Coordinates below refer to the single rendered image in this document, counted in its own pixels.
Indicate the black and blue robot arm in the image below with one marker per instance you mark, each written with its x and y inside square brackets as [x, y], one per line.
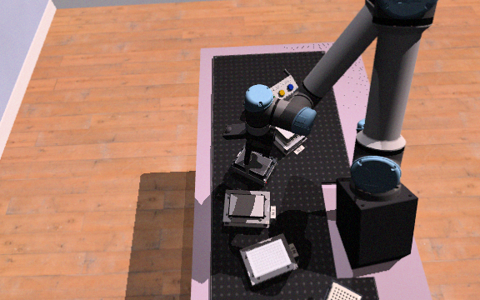
[379, 146]

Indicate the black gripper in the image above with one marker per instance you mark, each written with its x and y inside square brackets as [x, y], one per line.
[261, 144]

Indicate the white button panel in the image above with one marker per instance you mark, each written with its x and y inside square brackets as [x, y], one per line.
[284, 89]

